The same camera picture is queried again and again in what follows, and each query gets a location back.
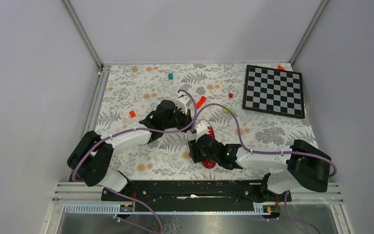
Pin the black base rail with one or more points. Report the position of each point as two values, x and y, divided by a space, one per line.
197 196

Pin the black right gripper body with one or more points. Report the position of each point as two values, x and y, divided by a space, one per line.
198 155

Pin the small orange cube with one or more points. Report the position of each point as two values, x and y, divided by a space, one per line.
132 114

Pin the floral patterned table mat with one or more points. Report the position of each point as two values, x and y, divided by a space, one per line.
140 88

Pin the orange red curved block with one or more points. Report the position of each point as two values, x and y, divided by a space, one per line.
200 102

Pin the green rectangular block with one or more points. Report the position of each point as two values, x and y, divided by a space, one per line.
228 110

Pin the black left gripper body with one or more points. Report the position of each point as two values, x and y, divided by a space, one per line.
179 120

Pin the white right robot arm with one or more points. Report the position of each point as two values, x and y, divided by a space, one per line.
298 165

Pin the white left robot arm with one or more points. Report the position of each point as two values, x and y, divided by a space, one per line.
91 158

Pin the red canvas sneaker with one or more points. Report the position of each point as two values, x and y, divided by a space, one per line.
203 127

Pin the black grey chessboard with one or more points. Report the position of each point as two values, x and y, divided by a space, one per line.
273 91

